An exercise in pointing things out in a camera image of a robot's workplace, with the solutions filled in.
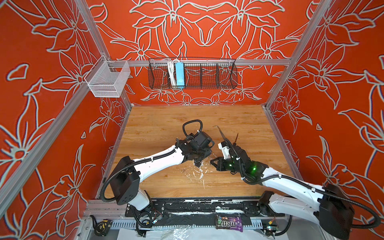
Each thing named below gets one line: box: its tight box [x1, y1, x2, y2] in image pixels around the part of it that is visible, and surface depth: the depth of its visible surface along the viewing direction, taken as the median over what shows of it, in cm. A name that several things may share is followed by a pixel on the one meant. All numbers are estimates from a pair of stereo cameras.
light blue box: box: [175, 62, 185, 89], surface depth 91 cm
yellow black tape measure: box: [89, 215, 113, 237], surface depth 68 cm
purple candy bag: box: [215, 215, 243, 232], surface depth 70 cm
